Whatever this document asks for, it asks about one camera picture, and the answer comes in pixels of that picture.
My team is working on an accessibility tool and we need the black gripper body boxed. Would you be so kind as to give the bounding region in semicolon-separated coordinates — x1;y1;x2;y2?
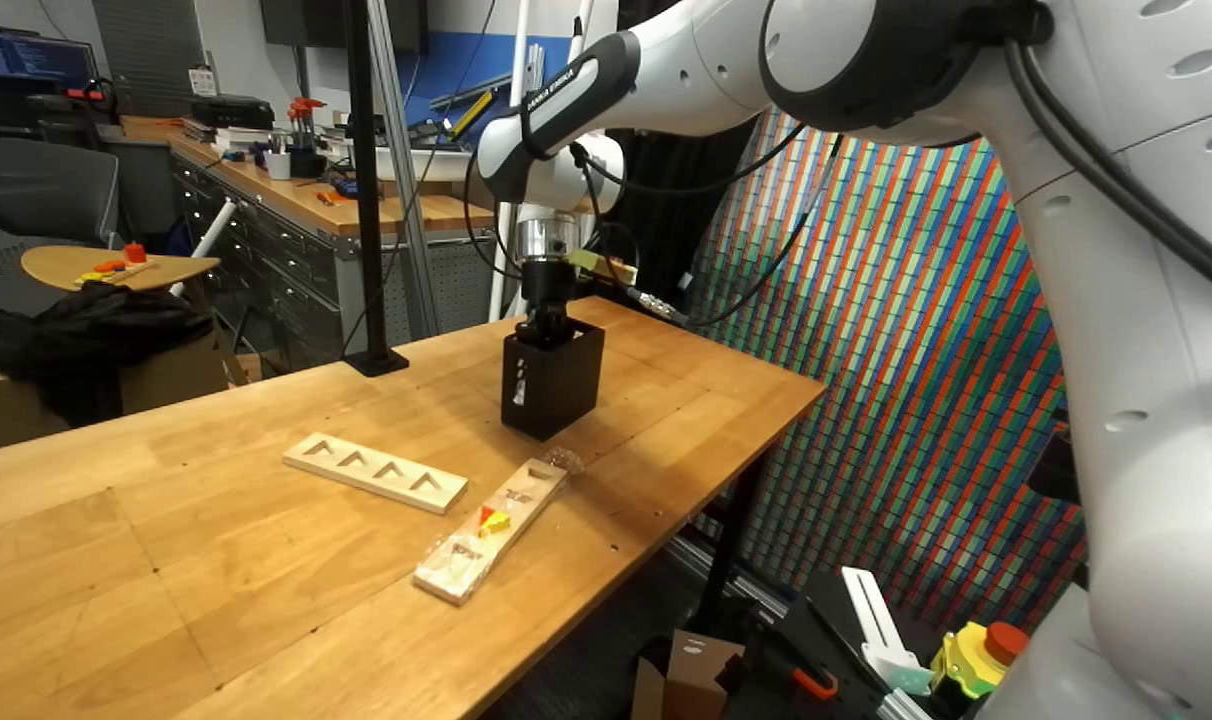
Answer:
514;259;575;347

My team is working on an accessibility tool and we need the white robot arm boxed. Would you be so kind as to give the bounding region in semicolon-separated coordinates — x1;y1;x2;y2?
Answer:
474;0;1212;720

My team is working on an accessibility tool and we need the black bag on box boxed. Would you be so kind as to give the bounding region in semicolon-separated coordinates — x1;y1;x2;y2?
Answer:
0;279;210;428

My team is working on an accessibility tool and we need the black camera pole stand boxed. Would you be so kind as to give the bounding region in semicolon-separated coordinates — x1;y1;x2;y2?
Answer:
348;0;402;376

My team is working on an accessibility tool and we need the long wooden puzzle board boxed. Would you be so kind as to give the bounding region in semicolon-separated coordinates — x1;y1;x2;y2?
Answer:
410;459;569;604

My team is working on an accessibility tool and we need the wooden workbench with drawers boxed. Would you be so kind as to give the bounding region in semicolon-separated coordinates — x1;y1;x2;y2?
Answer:
124;114;491;366

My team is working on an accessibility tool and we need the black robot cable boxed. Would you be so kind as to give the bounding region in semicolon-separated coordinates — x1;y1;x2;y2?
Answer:
999;33;1212;306

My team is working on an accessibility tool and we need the yellow red emergency stop button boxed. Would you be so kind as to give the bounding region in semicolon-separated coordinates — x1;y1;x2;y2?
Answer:
930;619;1029;708

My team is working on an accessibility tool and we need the red yellow triangle piece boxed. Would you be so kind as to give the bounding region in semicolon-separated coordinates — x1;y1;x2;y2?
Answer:
474;509;512;535

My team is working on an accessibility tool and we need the cardboard box on floor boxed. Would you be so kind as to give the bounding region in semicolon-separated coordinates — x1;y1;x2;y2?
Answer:
626;626;743;720

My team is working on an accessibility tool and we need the black office chair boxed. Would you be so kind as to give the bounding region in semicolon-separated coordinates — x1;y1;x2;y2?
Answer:
0;134;118;247

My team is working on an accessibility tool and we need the black perforated holder box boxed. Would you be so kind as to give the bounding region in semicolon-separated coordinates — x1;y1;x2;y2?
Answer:
500;323;603;439

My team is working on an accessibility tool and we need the short wooden puzzle board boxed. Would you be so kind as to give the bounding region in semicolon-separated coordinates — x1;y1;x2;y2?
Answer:
285;430;466;510

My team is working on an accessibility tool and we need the computer monitor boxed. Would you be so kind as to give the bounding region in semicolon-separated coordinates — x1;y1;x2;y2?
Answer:
0;27;96;84

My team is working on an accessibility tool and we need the round wooden stool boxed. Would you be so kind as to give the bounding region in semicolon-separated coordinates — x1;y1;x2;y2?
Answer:
19;244;214;293

